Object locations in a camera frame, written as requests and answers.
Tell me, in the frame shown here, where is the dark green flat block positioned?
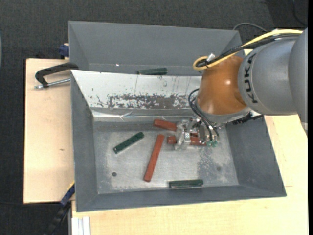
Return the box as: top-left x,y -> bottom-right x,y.
112,131 -> 145,155
168,179 -> 204,189

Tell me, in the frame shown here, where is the grey metal bin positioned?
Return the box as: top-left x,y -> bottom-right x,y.
67,20 -> 287,212

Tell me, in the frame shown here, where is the long red-brown flat block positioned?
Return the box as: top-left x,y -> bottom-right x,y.
143,134 -> 165,183

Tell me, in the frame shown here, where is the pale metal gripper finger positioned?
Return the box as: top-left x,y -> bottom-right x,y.
174,137 -> 194,151
176,121 -> 191,139

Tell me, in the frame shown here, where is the pale wood flat board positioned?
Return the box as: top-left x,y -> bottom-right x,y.
23,58 -> 75,205

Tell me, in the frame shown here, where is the short red-brown flat block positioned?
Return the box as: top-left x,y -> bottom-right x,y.
166,132 -> 207,146
153,118 -> 178,132

